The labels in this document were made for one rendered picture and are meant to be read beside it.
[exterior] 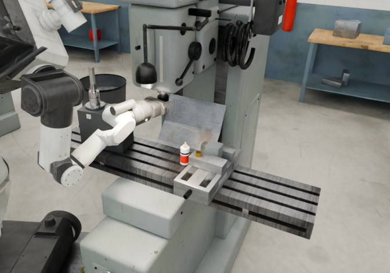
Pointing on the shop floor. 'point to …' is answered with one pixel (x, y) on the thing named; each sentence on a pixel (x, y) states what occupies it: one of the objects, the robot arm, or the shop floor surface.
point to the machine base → (224, 249)
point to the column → (233, 97)
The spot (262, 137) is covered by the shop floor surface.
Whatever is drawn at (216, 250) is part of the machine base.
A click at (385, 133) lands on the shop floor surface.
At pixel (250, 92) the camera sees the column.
